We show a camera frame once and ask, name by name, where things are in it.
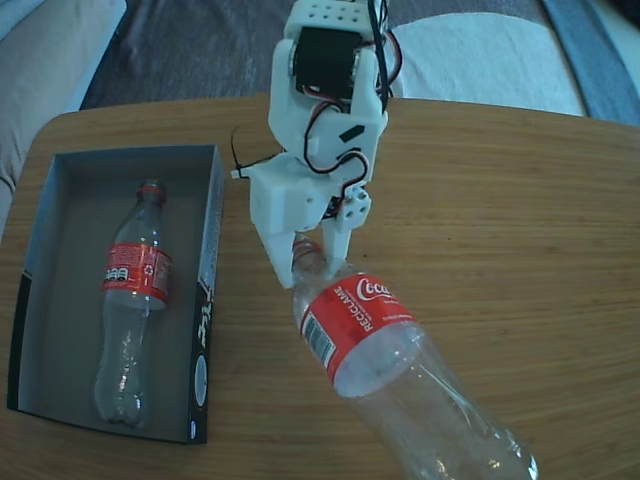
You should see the clear bottle barcode label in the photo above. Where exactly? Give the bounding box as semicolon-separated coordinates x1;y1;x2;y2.
289;239;541;480

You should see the clear bottle nutrition icons label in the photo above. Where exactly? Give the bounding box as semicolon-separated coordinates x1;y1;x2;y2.
93;178;174;426

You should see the grey cardboard box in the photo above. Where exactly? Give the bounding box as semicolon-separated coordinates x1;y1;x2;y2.
5;144;230;446

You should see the dark grey textured rug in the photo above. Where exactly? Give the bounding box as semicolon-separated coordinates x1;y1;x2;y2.
79;0;556;111

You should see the white cushion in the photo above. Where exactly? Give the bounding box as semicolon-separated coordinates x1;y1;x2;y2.
394;12;586;117

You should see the beige sofa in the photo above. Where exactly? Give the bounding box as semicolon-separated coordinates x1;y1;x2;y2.
0;0;129;236

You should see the blue grey fabric strip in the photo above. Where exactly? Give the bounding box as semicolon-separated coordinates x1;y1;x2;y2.
542;0;640;126

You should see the white camera plate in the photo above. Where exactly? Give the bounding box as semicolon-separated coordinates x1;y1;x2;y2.
229;153;290;182

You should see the black camera cable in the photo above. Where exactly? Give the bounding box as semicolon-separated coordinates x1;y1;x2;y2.
229;0;406;176

